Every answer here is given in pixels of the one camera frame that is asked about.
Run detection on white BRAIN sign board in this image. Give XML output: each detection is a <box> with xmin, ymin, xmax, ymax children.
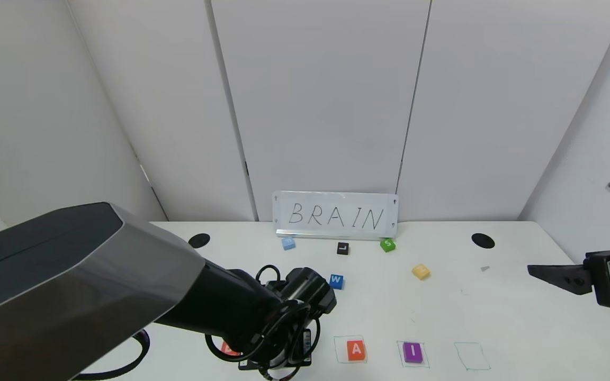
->
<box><xmin>273</xmin><ymin>191</ymin><xmax>399</xmax><ymax>240</ymax></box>

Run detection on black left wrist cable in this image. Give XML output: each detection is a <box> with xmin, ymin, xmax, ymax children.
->
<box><xmin>204</xmin><ymin>264</ymin><xmax>322</xmax><ymax>381</ymax></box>

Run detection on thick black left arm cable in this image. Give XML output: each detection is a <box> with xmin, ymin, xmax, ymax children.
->
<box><xmin>72</xmin><ymin>331</ymin><xmax>150</xmax><ymax>381</ymax></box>

